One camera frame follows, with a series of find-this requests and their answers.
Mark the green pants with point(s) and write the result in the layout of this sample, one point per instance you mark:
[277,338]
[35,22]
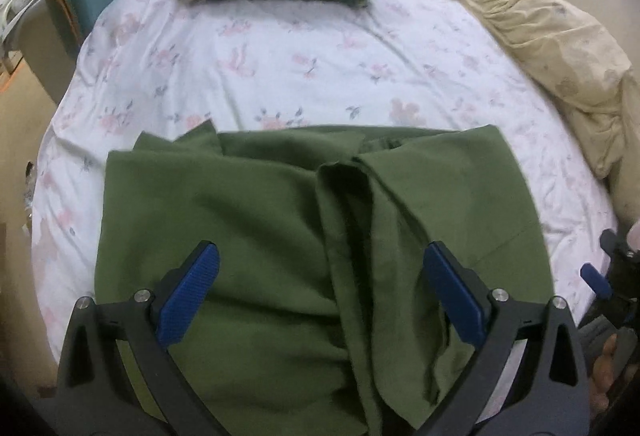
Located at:
[275,241]

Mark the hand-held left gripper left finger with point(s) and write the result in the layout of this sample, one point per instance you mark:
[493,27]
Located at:
[187,296]

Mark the bed with floral sheet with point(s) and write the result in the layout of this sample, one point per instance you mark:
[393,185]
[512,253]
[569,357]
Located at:
[250,66]

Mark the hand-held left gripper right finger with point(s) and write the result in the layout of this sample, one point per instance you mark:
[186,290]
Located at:
[455,296]

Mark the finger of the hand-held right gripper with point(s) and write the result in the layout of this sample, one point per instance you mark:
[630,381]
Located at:
[612,243]
[597,281]

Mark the grey storage box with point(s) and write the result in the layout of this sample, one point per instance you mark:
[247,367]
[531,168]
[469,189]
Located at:
[45,46]

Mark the cream patterned duvet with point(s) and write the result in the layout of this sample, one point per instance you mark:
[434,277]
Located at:
[550,31]

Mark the person's right hand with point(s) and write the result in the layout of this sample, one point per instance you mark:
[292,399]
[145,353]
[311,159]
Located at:
[602,376]

